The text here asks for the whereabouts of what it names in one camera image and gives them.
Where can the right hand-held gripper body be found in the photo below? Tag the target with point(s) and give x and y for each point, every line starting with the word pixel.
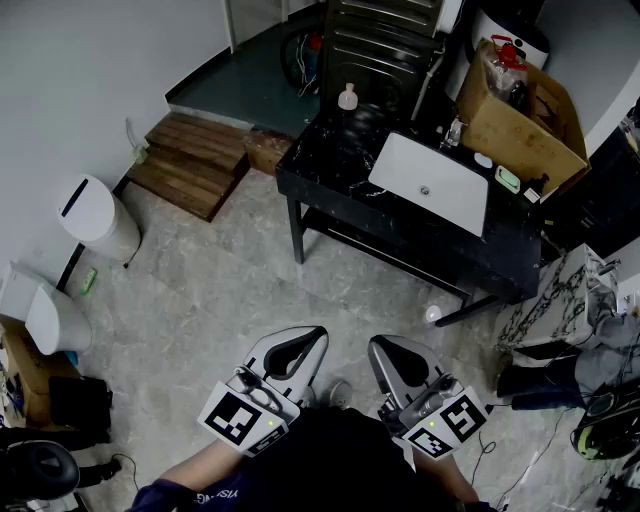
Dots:
pixel 450 420

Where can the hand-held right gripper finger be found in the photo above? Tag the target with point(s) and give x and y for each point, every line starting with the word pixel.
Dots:
pixel 382 370
pixel 427 357

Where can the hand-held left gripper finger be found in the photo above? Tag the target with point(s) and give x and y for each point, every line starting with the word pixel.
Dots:
pixel 310 370
pixel 272 339

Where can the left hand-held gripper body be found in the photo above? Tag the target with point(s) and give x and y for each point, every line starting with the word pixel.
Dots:
pixel 235 417

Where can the small pink bottle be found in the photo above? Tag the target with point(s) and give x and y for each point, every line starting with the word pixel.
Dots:
pixel 348 99

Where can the person's left forearm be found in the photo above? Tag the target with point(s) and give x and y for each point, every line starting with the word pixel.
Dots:
pixel 205 465

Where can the person's right forearm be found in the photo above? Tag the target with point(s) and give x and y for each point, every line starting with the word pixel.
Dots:
pixel 445 480

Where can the white sink basin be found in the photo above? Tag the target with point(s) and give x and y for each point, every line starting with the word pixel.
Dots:
pixel 430 175

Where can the black marble vanity table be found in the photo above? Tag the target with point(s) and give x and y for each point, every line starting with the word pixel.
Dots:
pixel 335 165

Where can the person's left shoe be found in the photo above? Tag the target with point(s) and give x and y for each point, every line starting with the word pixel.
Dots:
pixel 307 396

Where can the person's shoe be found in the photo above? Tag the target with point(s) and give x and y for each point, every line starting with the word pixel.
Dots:
pixel 307 396
pixel 341 394

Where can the person's right shoe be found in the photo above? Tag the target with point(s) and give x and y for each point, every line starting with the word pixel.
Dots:
pixel 341 394

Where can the small white round object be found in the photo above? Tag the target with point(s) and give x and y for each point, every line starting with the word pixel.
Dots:
pixel 433 315

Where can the person's dark clothing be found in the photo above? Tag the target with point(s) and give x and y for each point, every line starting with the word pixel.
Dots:
pixel 330 465

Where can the marble-pattern box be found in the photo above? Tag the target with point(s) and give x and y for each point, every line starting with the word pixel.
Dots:
pixel 555 300

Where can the black bag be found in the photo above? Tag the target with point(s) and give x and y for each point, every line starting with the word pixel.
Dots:
pixel 80 402

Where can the worn wooden plank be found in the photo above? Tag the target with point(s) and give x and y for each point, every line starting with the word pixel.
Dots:
pixel 270 150

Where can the green plastic item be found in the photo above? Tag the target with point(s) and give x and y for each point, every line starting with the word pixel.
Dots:
pixel 89 281

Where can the wooden slat pallet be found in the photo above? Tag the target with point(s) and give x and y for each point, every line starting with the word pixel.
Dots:
pixel 190 165

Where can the green soap dish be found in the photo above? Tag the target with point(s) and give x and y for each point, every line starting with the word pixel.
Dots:
pixel 508 179

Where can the white soap bar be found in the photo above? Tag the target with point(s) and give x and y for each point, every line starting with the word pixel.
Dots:
pixel 483 160

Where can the small cardboard box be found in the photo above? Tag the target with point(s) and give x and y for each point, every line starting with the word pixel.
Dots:
pixel 30 370

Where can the white slotted trash can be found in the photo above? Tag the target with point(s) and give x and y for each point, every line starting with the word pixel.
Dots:
pixel 100 215

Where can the chrome faucet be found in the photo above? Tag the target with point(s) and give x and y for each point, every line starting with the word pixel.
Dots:
pixel 454 131

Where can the black cabinet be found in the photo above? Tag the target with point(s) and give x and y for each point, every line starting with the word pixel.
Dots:
pixel 600 200

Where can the large cardboard box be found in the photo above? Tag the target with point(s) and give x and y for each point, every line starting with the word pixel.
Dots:
pixel 505 130

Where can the white black-topped appliance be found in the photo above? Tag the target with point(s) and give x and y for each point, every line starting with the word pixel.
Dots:
pixel 520 35

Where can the grey tumble dryer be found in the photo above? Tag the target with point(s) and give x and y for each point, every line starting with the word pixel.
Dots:
pixel 380 12

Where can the white rounded canister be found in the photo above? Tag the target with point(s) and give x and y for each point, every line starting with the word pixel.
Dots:
pixel 449 14

